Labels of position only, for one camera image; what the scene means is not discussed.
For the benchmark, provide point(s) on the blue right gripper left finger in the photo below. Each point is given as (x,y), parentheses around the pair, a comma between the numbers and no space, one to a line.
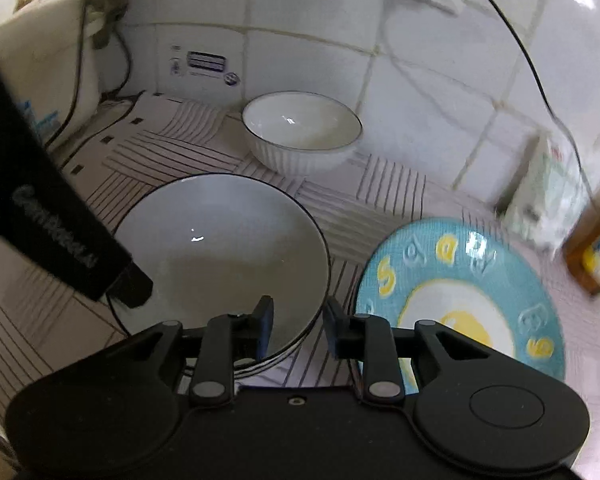
(255,330)

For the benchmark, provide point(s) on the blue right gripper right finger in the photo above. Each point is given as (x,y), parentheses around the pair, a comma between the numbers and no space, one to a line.
(343,332)

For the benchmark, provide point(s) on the white bowl front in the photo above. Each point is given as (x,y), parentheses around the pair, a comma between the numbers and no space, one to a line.
(214,244)

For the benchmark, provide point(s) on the white bowl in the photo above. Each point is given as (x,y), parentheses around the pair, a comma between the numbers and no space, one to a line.
(297,134)
(214,244)

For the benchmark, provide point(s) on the blue fried egg plate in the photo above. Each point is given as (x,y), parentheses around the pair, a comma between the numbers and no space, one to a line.
(444,270)

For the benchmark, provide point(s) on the white bowl back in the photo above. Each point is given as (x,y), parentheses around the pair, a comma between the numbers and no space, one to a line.
(297,134)

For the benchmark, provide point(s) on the white rice cooker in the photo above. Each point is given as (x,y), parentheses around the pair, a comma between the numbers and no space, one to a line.
(48,61)

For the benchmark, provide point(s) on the warning label sticker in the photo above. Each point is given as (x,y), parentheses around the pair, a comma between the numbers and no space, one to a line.
(201,64)

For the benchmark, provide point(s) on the white salt bag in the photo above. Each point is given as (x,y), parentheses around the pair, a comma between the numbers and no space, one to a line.
(550,196)

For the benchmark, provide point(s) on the yellow label cooking wine bottle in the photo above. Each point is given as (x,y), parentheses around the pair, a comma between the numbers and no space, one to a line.
(582,253)

